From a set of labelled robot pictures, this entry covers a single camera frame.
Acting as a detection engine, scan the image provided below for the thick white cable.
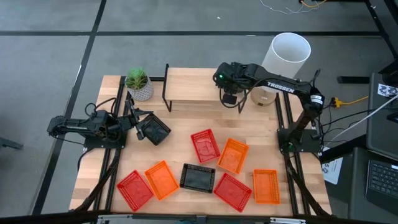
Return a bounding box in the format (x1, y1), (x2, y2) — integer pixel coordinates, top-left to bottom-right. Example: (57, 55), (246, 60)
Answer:
(323, 94), (398, 147)

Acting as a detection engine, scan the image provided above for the thin white floor cable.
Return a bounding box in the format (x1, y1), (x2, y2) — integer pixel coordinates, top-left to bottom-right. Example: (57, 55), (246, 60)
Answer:
(259, 0), (315, 16)

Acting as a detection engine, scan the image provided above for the red plastic basket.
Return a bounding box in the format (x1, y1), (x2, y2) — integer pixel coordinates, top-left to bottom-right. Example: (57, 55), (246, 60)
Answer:
(213, 172), (253, 213)
(116, 169), (155, 213)
(190, 128), (222, 164)

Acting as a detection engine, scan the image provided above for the black laptop keyboard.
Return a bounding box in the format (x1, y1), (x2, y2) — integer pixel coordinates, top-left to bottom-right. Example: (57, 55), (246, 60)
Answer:
(365, 159), (398, 216)

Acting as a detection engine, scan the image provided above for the black side desk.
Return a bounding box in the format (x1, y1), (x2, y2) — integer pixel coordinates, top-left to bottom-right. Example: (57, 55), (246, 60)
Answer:
(347, 72), (398, 224)

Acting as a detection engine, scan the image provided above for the black aluminium frame rail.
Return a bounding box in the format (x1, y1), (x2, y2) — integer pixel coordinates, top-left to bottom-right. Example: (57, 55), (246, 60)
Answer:
(74, 75), (130, 213)
(274, 91), (332, 217)

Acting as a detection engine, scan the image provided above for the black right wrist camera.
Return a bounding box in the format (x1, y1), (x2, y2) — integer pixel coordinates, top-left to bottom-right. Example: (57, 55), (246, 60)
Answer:
(221, 93), (239, 106)

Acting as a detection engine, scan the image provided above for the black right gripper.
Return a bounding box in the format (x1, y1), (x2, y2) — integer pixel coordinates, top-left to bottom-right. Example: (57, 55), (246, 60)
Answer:
(213, 61), (249, 94)

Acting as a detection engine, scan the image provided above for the wooden shelf with metal legs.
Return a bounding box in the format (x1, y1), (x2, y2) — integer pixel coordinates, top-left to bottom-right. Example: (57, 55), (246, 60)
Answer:
(162, 63), (247, 114)

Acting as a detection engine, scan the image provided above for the yellow power cable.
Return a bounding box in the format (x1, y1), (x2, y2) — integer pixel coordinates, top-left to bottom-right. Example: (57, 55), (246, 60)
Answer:
(330, 95), (369, 109)

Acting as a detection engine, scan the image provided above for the white paper sheet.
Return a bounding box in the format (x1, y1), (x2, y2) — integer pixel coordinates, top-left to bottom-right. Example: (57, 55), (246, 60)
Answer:
(321, 147), (344, 185)

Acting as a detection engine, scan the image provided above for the green artificial plant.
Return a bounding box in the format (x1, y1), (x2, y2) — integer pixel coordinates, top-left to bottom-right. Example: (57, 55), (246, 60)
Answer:
(125, 67), (149, 91)

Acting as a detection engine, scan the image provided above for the thin yellow floor cable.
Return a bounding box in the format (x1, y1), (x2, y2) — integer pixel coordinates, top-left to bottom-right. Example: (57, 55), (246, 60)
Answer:
(299, 0), (328, 9)

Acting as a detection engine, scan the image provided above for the orange plastic basket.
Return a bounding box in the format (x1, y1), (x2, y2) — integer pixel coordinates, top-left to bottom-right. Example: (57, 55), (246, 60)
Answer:
(252, 169), (281, 205)
(144, 160), (180, 201)
(216, 138), (250, 175)

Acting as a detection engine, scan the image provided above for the white patterned plant pot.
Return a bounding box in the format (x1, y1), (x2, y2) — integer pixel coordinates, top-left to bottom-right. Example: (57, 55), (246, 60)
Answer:
(125, 77), (154, 102)

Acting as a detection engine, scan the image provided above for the black plastic basket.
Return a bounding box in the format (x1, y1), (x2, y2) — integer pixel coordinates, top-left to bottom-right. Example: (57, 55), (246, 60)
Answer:
(0, 210), (398, 224)
(179, 162), (216, 194)
(136, 113), (172, 147)

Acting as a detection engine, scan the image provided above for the white printed tag paper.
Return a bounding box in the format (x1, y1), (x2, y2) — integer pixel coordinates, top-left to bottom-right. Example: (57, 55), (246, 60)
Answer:
(377, 82), (398, 98)

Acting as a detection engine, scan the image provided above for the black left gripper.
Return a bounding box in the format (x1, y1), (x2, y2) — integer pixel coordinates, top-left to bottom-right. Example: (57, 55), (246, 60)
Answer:
(119, 106), (154, 141)

